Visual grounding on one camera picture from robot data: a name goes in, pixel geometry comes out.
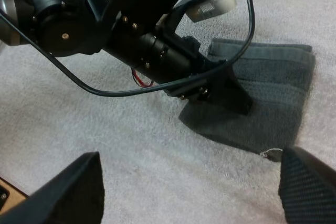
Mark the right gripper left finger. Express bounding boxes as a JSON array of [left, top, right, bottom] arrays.
[[0, 151, 105, 224]]

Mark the grey-green towel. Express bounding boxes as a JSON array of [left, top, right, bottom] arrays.
[[178, 37, 316, 162]]

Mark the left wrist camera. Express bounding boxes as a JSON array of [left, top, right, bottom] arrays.
[[185, 0, 237, 23]]

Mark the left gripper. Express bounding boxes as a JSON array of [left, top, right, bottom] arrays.
[[104, 11, 254, 116]]

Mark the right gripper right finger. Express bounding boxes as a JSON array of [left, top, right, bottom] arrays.
[[278, 146, 336, 224]]

